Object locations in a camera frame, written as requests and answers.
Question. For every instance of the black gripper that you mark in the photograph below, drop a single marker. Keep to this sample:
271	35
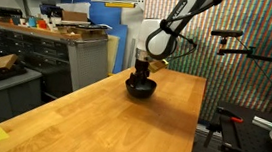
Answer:
142	66

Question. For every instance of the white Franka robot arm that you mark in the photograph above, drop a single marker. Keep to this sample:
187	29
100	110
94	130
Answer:
159	41

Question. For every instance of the black bowl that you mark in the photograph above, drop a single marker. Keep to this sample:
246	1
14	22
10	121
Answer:
140	90

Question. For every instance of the beige panel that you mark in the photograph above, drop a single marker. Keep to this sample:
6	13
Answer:
112	53

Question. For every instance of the blue board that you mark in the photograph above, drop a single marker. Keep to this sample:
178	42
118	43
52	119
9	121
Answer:
108	16

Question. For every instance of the yellow spirit level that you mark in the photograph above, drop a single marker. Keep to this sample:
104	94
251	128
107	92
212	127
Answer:
119	4

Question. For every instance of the brown cardboard box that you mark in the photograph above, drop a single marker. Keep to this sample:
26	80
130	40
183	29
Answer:
74	16

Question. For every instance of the grey drawer cabinet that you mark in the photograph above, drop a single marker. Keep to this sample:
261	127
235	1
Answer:
44	53

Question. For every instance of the orange small container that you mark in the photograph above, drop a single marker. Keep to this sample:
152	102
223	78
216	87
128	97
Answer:
42	24

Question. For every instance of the teal small cup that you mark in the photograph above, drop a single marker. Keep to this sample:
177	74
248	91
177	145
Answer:
32	21

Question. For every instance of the black optical breadboard table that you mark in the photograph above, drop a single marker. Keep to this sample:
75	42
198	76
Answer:
257	141

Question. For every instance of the grey storage bin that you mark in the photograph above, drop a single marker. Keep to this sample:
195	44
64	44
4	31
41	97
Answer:
6	97

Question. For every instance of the tan cardboard block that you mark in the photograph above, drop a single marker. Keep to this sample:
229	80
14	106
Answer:
5	60

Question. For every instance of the black flat device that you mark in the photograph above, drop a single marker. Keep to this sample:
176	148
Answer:
5	11

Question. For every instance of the wrist-mounted camera box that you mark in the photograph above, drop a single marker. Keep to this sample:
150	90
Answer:
158	65

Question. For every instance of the black camera on stand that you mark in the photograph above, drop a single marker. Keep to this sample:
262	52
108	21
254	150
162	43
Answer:
227	33

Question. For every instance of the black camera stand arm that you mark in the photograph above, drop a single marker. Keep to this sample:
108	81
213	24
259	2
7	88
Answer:
261	57

